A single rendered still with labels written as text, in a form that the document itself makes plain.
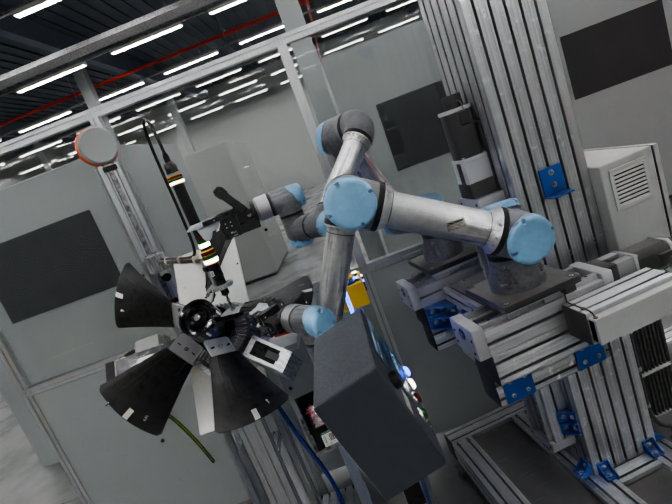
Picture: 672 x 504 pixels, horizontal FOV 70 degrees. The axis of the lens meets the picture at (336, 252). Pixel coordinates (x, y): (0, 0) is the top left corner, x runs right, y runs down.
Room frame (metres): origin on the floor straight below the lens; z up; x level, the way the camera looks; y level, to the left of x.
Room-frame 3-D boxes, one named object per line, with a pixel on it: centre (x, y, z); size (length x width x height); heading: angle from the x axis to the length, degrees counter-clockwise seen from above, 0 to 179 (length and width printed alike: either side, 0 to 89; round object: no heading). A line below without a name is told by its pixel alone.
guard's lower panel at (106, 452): (2.18, 0.33, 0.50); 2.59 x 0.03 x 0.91; 88
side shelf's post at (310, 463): (2.01, 0.46, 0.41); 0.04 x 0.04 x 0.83; 88
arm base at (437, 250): (1.73, -0.38, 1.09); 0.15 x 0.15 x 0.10
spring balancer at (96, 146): (2.07, 0.76, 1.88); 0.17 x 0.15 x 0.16; 88
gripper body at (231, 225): (1.48, 0.24, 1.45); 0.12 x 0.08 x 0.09; 98
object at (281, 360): (1.49, 0.31, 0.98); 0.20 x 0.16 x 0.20; 178
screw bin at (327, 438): (1.28, 0.18, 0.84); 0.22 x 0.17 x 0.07; 12
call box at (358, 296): (1.74, -0.01, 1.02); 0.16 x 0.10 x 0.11; 178
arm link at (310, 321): (1.13, 0.11, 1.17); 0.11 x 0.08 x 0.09; 35
